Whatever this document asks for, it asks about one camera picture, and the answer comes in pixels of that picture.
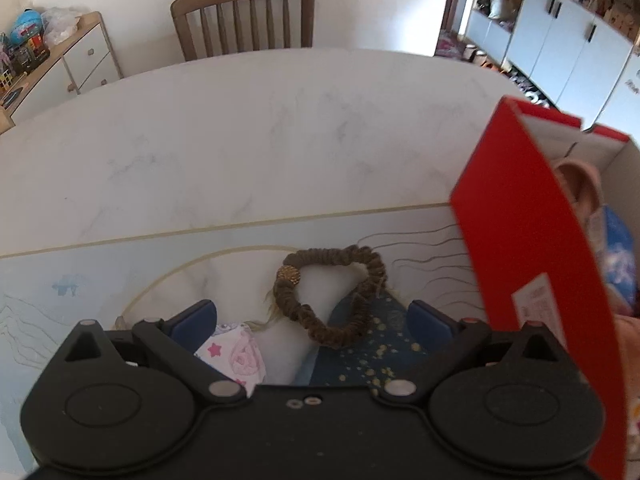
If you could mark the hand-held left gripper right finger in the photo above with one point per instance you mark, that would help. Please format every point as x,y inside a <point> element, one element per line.
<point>432,325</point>

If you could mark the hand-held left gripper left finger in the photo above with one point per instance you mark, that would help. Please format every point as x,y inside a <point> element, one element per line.
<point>192,322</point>

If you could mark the brown hair scrunchie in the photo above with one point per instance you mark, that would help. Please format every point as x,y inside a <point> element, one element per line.
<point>320,322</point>

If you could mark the red and white cardboard box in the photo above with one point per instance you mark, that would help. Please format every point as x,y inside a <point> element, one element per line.
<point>530,260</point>

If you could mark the pink cloth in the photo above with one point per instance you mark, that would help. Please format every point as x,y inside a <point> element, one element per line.
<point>580,185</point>

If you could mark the pink star printed packet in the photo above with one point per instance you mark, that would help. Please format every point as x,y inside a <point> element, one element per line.
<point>232,355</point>

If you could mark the blue printed packet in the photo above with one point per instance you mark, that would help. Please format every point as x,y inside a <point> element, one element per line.
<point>617,255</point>

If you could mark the row of shoes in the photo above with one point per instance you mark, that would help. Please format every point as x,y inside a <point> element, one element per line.
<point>520,77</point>

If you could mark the patterned red rug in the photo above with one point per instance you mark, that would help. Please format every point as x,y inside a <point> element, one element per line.
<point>450,45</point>

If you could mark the wood and white sideboard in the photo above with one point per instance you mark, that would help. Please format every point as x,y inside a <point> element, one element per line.
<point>80,60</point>

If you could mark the low white shelf cabinet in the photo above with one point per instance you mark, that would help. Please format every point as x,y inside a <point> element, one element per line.
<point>487,35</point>

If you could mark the white cabinet with stickers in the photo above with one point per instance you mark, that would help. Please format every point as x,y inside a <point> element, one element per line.
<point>622,95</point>

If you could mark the tall white wardrobe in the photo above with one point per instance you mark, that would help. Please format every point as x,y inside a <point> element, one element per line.
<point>565,45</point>

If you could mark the brown wooden slat-back chair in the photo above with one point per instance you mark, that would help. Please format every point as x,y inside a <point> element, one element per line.
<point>245,15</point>

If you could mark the colourful toy buildings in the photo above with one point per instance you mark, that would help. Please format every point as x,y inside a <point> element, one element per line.
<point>22,60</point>

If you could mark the clear plastic bag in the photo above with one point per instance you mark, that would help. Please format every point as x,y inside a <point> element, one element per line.
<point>61,25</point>

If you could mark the beige bag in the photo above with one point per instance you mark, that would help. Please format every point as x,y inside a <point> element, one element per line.
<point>501,6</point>

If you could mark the blue round toy tin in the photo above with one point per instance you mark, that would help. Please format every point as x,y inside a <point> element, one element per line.
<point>26,27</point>

